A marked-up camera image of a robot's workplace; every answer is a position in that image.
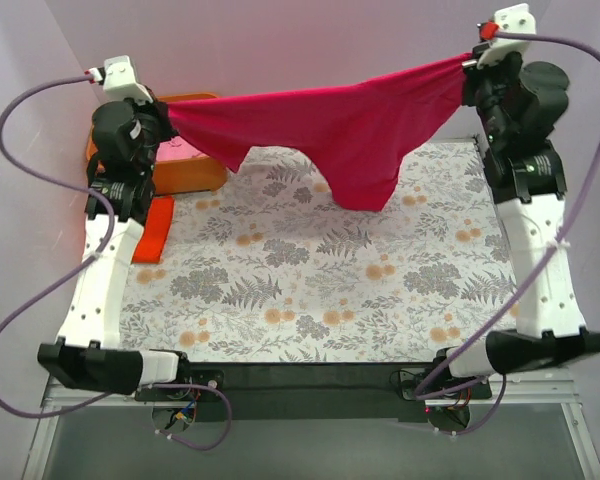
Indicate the orange plastic basket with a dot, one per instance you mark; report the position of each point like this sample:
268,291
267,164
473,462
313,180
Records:
164,178

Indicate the floral patterned table mat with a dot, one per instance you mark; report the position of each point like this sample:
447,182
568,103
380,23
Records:
269,268

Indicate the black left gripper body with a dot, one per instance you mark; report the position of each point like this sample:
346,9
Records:
156,118

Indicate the aluminium frame rail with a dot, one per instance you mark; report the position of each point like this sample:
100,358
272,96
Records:
529,426

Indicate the magenta t shirt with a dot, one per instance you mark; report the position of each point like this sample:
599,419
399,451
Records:
355,135

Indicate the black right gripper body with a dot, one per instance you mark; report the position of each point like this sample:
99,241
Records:
473,80

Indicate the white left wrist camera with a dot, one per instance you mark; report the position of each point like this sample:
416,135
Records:
119,80

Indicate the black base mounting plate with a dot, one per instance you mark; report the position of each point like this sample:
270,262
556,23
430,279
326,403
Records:
316,391

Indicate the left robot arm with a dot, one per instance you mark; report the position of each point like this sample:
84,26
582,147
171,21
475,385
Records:
86,353

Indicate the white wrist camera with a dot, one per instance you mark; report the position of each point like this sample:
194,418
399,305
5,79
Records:
504,33
119,80

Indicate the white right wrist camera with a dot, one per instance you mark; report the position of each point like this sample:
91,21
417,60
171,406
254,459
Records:
504,33

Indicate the pink crumpled t shirt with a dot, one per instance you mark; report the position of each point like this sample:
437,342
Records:
176,149

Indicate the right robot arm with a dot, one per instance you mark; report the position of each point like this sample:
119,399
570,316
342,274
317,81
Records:
528,189

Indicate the folded orange t shirt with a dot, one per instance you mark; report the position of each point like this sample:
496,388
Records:
150,248

